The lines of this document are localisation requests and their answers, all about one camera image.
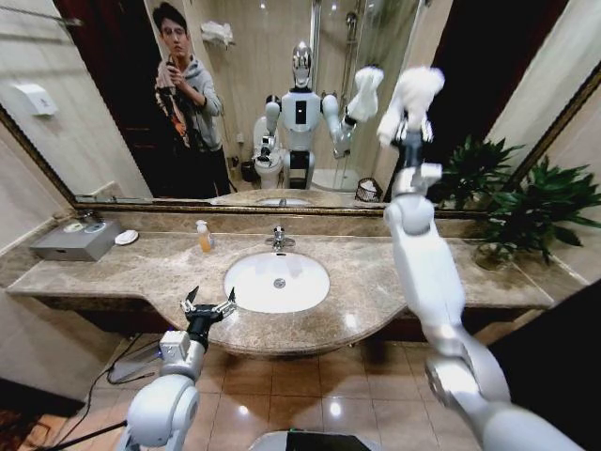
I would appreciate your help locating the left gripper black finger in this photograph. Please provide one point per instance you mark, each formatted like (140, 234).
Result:
(227, 304)
(189, 303)

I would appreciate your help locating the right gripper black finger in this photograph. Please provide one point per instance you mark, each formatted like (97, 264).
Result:
(428, 128)
(399, 131)

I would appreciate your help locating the white towel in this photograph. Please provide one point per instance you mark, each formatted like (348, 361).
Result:
(413, 101)

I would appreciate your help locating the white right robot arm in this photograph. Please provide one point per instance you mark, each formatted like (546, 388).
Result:
(436, 300)

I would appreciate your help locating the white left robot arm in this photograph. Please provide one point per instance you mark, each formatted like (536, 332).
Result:
(162, 413)

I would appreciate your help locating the marble sink counter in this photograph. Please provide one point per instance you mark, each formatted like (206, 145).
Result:
(155, 277)

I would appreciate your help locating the white oval sink basin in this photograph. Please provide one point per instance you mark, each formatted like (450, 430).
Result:
(277, 281)

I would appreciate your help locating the orange liquid soap bottle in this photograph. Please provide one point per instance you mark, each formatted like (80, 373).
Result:
(205, 238)

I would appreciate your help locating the grey flat floor device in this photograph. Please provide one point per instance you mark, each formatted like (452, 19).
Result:
(136, 364)

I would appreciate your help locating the chrome faucet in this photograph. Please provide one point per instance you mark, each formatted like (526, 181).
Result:
(279, 236)

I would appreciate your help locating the white soap dish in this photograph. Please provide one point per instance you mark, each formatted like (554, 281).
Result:
(126, 237)

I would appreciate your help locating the grey tissue box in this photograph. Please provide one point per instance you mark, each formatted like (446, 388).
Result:
(77, 240)

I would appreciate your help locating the glass plant vase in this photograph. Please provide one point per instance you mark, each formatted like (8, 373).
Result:
(493, 256)

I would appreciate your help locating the green leafy plant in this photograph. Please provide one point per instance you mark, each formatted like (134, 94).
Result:
(544, 206)

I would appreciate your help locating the white robot front shell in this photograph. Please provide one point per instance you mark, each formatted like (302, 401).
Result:
(314, 441)

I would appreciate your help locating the large framed wall mirror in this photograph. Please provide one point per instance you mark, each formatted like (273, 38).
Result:
(263, 94)

